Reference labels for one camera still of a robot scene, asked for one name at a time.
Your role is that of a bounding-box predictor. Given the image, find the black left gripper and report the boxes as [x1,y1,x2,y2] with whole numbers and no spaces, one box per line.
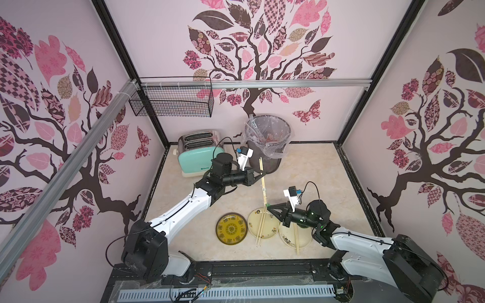
[224,166,266,186]

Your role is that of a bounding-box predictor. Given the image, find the disposable chopsticks red print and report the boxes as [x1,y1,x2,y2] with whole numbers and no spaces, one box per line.
[294,223,300,256]

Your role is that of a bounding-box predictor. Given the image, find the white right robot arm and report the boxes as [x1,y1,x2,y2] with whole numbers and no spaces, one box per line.
[267,199,450,302]

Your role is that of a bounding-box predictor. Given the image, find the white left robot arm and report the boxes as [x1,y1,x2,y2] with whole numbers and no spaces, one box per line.
[121,146,265,282]

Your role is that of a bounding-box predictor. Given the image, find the cream middle plate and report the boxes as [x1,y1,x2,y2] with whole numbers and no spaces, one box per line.
[247,208,280,239]

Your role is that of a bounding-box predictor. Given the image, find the cream plate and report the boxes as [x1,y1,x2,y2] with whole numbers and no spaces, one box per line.
[247,208,280,239]
[279,223,313,249]

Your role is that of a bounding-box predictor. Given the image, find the cream right plate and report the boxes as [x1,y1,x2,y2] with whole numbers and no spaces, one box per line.
[279,223,313,249]

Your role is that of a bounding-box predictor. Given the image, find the black mesh trash bin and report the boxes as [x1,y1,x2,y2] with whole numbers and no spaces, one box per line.
[242,114,292,174]

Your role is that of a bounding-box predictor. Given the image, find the clear plastic bin liner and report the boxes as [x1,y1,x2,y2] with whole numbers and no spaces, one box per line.
[242,114,293,159]

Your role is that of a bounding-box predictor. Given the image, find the dark green yellow plate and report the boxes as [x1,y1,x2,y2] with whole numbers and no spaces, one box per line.
[215,212,248,246]

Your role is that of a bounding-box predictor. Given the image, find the mint green toaster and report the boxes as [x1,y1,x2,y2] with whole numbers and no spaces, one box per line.
[177,130,225,178]

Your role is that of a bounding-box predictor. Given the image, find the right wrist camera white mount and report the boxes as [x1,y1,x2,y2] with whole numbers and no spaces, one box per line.
[284,186,301,212]

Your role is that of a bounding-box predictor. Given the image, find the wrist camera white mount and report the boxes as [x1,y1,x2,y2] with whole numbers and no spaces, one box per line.
[284,186,301,212]
[236,146,253,171]

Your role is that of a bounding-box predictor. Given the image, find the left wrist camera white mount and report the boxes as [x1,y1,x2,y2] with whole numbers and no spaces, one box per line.
[236,146,253,171]

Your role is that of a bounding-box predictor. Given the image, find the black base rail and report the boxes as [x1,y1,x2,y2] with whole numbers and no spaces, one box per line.
[160,247,359,287]

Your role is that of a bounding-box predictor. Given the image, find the white slotted cable duct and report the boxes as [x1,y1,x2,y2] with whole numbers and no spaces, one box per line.
[115,285,336,302]

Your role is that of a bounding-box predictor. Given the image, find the aluminium frame bar back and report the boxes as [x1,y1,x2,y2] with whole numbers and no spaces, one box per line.
[141,78,372,89]

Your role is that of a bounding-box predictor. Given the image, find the aluminium frame bar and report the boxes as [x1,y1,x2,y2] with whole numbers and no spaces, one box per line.
[1,80,139,280]
[141,78,372,89]

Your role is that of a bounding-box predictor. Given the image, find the black wire wall basket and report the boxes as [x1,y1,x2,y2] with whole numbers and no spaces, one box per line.
[130,76,215,117]

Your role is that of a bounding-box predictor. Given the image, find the aluminium frame bar left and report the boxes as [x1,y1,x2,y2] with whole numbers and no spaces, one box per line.
[1,80,139,280]

